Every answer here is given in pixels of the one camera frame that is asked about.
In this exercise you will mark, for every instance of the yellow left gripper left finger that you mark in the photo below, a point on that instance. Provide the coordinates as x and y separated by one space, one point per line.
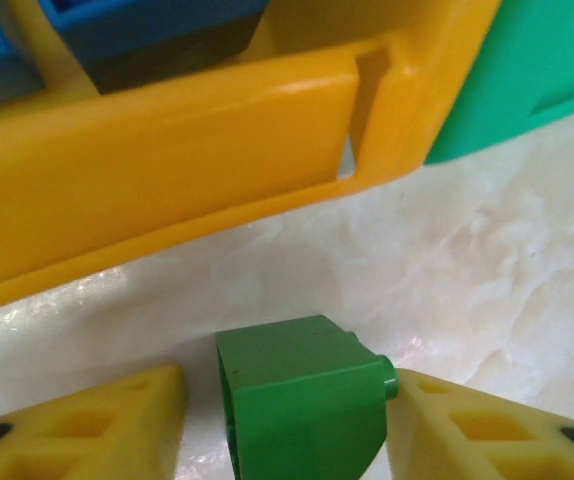
82 435

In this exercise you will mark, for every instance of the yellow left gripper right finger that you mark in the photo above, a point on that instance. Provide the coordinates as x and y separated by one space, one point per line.
492 435

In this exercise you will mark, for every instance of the green lego brick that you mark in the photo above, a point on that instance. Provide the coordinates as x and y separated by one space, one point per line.
302 405

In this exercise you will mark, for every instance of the yellow plastic bin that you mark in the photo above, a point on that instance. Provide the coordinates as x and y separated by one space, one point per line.
167 150

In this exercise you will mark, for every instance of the green plastic bin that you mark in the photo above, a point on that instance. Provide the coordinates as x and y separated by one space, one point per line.
532 75

